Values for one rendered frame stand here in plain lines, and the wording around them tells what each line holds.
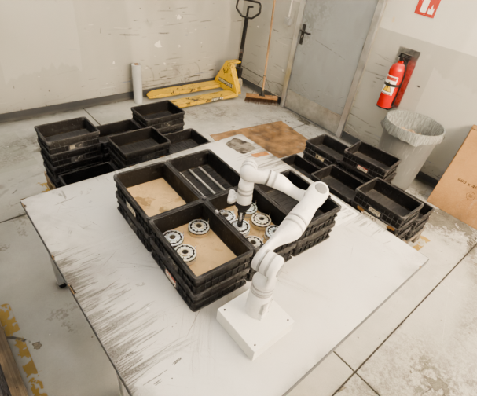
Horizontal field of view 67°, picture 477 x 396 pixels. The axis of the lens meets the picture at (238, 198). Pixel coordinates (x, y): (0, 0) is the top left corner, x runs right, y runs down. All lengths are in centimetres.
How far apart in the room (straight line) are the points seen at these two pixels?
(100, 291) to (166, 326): 34
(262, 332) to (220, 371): 21
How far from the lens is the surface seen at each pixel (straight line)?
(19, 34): 448
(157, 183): 204
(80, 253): 187
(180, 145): 328
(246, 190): 158
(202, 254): 164
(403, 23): 431
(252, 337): 149
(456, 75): 412
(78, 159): 312
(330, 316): 172
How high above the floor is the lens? 203
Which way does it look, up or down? 38 degrees down
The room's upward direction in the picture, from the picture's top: 9 degrees clockwise
